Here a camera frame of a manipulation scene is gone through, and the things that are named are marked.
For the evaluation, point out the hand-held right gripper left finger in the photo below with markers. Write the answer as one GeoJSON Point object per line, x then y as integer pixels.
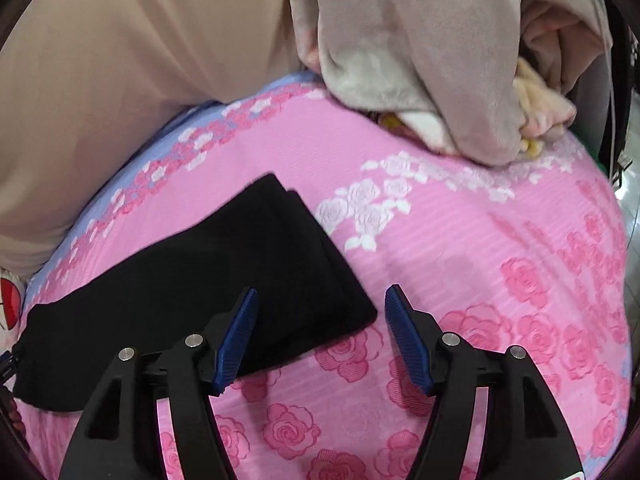
{"type": "Point", "coordinates": [237, 340]}

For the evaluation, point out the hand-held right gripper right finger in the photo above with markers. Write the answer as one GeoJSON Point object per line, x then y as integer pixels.
{"type": "Point", "coordinates": [405, 340]}

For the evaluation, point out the black pants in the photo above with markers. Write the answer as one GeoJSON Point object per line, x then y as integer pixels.
{"type": "Point", "coordinates": [200, 270]}

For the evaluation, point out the pink floral bedsheet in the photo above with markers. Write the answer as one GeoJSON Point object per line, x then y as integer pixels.
{"type": "Point", "coordinates": [450, 240]}

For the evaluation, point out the cartoon face pillow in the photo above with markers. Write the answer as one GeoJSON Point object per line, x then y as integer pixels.
{"type": "Point", "coordinates": [7, 300]}

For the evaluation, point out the peach fleece blanket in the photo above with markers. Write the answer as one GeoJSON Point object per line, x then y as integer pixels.
{"type": "Point", "coordinates": [542, 102]}

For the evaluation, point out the beige padded headboard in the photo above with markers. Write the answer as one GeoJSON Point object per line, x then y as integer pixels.
{"type": "Point", "coordinates": [125, 85]}

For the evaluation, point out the grey-beige fleece blanket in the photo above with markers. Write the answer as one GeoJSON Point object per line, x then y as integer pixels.
{"type": "Point", "coordinates": [400, 35]}

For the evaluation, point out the dark metal frame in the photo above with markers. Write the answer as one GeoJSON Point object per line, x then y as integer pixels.
{"type": "Point", "coordinates": [625, 60]}

